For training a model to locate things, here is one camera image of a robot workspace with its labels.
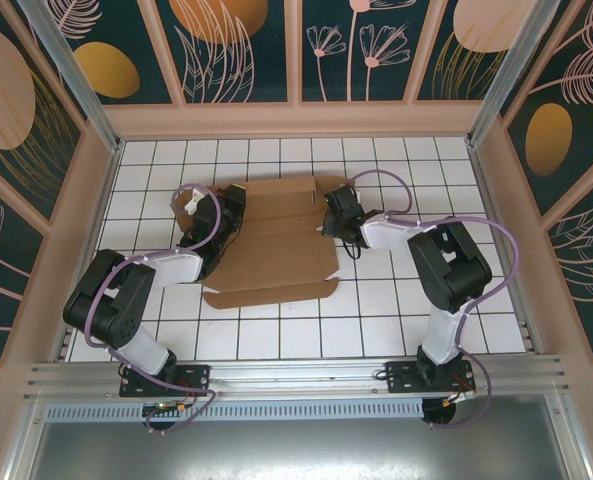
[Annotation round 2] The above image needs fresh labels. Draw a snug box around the brown cardboard box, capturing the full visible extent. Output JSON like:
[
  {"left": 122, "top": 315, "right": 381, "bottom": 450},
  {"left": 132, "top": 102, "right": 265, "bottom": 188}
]
[{"left": 175, "top": 174, "right": 362, "bottom": 311}]

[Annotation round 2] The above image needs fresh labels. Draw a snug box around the grey metal sheet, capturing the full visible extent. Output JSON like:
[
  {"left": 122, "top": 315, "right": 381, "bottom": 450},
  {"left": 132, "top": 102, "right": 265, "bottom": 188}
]
[{"left": 25, "top": 418, "right": 592, "bottom": 480}]

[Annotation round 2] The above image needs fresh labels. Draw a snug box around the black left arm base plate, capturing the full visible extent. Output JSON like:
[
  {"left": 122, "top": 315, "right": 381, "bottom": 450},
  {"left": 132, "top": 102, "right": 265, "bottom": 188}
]
[{"left": 119, "top": 363, "right": 212, "bottom": 399}]

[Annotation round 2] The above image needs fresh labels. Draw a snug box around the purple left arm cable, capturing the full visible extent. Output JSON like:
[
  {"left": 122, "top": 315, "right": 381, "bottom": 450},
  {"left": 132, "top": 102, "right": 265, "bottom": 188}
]
[{"left": 83, "top": 180, "right": 227, "bottom": 436}]

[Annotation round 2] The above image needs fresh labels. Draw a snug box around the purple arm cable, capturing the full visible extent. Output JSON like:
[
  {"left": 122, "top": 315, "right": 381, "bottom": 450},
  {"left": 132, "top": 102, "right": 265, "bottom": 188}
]
[
  {"left": 83, "top": 180, "right": 227, "bottom": 436},
  {"left": 348, "top": 168, "right": 522, "bottom": 430}
]

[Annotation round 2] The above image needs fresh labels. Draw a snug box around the long aluminium mounting rail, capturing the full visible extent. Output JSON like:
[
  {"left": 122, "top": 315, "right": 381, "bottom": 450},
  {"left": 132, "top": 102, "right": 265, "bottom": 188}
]
[{"left": 23, "top": 353, "right": 575, "bottom": 401}]

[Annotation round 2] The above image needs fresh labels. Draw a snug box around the aluminium side bracket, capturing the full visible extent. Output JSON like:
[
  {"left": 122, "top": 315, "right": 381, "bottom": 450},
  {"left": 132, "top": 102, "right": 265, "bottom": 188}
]
[
  {"left": 55, "top": 327, "right": 76, "bottom": 362},
  {"left": 518, "top": 319, "right": 545, "bottom": 355}
]

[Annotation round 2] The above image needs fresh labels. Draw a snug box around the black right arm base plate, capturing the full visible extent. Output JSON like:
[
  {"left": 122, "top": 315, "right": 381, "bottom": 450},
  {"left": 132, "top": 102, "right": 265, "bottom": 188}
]
[{"left": 384, "top": 360, "right": 477, "bottom": 396}]

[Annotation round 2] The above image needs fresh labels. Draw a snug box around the slotted grey cable duct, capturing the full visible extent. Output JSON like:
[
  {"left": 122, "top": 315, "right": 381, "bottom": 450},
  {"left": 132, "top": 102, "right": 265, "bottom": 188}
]
[{"left": 45, "top": 399, "right": 425, "bottom": 422}]

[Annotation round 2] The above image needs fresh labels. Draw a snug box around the left aluminium corner post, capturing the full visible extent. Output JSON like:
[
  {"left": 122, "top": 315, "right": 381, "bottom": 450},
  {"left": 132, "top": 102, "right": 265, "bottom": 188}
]
[{"left": 18, "top": 0, "right": 125, "bottom": 154}]

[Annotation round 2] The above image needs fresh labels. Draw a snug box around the aluminium corner post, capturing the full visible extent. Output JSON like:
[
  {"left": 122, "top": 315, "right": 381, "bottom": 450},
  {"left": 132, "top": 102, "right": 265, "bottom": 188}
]
[
  {"left": 465, "top": 0, "right": 575, "bottom": 149},
  {"left": 18, "top": 0, "right": 125, "bottom": 154}
]

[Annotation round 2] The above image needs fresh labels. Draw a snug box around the right aluminium corner post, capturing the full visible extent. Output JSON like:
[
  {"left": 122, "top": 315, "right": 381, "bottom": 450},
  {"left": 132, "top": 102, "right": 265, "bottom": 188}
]
[{"left": 465, "top": 0, "right": 575, "bottom": 149}]

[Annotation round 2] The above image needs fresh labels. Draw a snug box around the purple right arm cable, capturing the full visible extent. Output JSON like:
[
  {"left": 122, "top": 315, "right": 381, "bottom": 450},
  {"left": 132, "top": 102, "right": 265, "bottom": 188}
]
[{"left": 348, "top": 168, "right": 522, "bottom": 430}]

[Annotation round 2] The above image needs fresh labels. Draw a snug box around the aluminium frame upright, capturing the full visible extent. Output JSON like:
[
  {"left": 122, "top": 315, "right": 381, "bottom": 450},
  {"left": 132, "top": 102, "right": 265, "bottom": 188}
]
[
  {"left": 3, "top": 399, "right": 50, "bottom": 480},
  {"left": 548, "top": 382, "right": 593, "bottom": 480}
]

